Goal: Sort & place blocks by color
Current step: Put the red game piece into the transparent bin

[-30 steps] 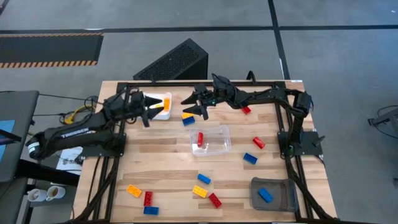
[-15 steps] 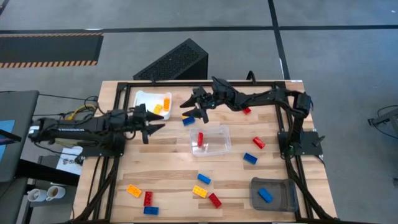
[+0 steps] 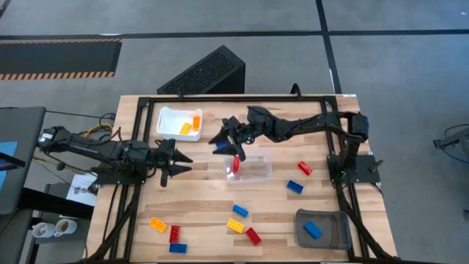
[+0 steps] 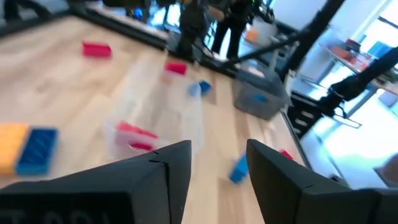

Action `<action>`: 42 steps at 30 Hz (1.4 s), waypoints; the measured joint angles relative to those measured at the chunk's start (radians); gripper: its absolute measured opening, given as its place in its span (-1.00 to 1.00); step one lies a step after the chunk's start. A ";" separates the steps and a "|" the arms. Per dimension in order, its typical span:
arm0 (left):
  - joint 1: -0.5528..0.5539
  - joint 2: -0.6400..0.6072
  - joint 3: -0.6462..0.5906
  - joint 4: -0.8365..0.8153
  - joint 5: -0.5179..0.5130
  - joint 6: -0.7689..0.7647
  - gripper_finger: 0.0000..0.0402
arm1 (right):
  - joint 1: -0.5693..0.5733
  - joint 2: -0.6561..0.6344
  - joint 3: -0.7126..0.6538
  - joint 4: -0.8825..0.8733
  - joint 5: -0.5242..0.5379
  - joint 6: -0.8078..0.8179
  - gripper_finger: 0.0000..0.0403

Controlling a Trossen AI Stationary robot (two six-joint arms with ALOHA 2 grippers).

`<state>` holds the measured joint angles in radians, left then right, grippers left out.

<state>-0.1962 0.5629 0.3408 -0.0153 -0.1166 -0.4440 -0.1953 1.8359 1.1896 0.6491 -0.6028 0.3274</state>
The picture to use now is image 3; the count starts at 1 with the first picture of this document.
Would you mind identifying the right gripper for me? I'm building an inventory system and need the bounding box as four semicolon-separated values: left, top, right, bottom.
208;115;258;162

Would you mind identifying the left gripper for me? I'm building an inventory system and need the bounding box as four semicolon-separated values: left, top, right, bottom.
147;138;194;189

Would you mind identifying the orange toy brick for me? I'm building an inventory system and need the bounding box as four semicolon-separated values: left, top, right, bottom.
148;216;169;234

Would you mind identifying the clear plastic bin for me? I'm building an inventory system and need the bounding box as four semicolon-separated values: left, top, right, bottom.
223;147;274;186

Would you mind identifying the white plastic bin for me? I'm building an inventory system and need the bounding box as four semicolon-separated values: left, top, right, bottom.
156;106;204;142

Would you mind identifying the black perforated computer case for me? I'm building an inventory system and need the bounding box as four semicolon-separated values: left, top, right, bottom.
156;45;246;95

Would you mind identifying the printed white paper sheet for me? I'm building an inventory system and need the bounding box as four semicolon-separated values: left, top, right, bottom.
65;172;99;207

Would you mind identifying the white cup with brown drink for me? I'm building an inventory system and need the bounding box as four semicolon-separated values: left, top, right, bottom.
53;219;78;238

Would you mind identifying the smoky grey plastic bin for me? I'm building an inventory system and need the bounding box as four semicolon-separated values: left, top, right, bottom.
293;208;352;251

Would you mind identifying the empty white cup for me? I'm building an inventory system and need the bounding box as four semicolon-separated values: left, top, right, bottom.
32;221;56;238

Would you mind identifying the grey side table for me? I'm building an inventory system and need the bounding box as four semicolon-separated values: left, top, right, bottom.
0;106;48;216

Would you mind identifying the black hazard-striped floor mat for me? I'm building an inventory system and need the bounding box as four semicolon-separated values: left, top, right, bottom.
0;38;123;81

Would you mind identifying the blue sheet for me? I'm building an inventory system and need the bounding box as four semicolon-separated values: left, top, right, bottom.
0;141;18;191

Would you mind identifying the black aluminium table frame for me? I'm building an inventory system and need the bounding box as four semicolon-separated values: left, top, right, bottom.
76;95;402;264

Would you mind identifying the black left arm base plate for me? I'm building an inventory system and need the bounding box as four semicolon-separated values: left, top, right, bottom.
95;160;149;186

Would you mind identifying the black cart frame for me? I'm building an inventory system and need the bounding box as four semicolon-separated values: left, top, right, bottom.
0;185;95;264

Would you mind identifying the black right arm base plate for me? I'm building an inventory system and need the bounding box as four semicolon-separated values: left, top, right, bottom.
327;153;384;184

